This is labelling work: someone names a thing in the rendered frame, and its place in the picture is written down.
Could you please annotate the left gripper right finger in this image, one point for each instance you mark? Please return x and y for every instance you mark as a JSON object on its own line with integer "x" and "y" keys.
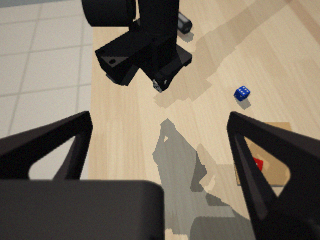
{"x": 299, "y": 201}

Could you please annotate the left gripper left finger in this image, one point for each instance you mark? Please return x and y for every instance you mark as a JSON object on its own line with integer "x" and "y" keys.
{"x": 20, "y": 151}

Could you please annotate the blue die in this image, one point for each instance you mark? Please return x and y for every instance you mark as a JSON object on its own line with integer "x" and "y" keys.
{"x": 241, "y": 93}

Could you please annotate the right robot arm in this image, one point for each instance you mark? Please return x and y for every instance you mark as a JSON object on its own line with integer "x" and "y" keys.
{"x": 122, "y": 57}

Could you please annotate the white die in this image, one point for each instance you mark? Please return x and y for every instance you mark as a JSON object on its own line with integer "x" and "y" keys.
{"x": 156, "y": 86}

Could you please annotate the red die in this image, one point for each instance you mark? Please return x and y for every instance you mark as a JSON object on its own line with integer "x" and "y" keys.
{"x": 259, "y": 163}

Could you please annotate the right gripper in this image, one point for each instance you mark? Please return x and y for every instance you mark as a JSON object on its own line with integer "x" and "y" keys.
{"x": 181, "y": 58}

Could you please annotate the tan mat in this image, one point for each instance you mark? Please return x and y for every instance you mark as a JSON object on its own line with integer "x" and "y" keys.
{"x": 275, "y": 172}

